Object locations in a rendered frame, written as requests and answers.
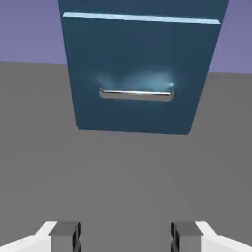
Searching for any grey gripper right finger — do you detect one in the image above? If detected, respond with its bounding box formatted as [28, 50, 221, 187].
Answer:
[170, 220, 252, 252]

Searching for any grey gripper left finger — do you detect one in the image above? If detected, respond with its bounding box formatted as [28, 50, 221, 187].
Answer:
[0, 220, 82, 252]

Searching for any blue drawer front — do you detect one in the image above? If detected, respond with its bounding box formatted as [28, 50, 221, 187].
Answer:
[62, 11, 221, 136]

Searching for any blue painted cabinet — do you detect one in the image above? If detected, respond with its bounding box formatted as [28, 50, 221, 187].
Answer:
[58, 0, 230, 136]

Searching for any silver bar handle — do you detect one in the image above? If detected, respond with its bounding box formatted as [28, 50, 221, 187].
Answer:
[98, 88, 175, 102]

